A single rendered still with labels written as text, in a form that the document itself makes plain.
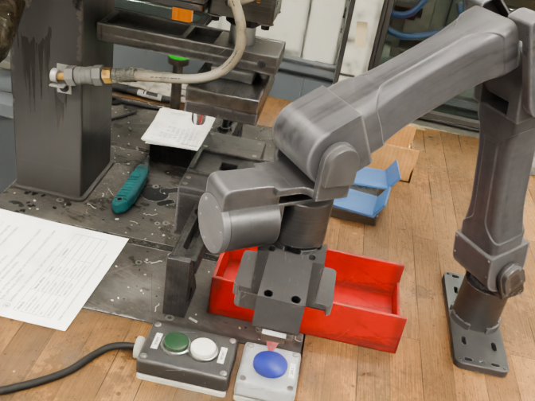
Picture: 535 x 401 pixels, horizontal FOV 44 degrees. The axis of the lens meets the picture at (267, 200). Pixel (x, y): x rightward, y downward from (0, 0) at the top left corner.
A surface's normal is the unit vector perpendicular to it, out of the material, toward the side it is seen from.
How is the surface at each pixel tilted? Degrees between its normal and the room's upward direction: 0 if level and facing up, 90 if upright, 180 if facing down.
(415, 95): 87
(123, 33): 90
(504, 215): 88
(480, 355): 0
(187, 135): 1
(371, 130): 87
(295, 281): 1
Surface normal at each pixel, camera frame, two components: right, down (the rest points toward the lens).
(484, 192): -0.88, 0.34
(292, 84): -0.21, 0.48
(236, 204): 0.47, 0.51
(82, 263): 0.14, -0.85
